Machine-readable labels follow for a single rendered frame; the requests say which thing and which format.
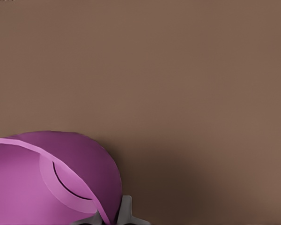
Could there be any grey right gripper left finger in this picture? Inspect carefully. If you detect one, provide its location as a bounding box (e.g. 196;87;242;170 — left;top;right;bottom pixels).
75;210;108;225

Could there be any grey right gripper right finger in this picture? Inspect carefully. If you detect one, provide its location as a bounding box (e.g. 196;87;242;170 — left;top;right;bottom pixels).
113;195;151;225

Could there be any pink bowl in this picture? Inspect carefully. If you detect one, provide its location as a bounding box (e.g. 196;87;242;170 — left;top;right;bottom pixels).
0;131;123;225

